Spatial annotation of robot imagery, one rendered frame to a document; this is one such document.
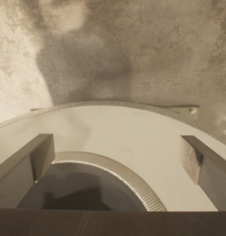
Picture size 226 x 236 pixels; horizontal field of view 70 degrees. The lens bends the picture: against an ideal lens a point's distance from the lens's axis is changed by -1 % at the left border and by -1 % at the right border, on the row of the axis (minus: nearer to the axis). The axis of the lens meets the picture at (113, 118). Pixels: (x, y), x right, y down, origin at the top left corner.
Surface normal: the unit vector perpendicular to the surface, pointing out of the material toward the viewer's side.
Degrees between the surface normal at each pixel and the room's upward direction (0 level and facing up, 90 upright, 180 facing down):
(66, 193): 16
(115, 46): 0
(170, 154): 90
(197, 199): 90
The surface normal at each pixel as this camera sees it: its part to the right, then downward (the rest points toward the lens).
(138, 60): -0.13, 0.61
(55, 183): 0.22, 0.57
